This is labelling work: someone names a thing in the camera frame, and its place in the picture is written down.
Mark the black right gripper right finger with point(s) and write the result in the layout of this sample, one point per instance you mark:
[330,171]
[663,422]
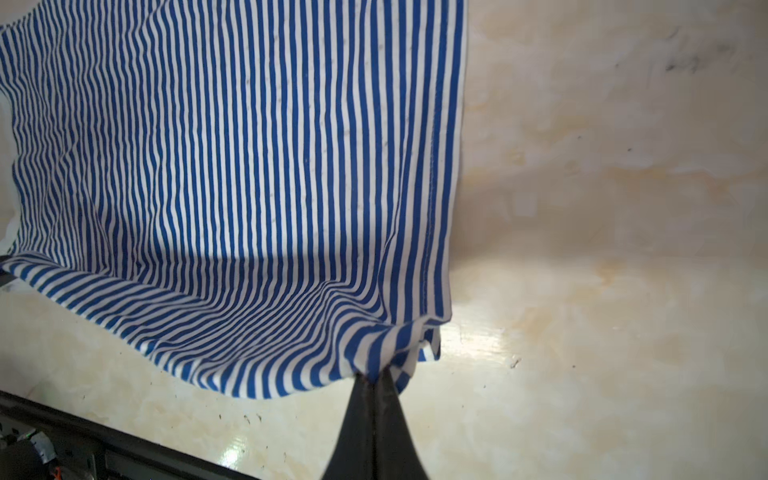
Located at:
[395,455]

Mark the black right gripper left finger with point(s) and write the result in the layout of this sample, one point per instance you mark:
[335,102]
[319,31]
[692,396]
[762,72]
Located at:
[354,453]

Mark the blue white striped tank top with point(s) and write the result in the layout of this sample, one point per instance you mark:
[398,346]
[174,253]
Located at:
[255,195]

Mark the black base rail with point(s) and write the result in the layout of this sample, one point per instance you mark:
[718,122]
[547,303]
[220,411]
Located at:
[39,442]

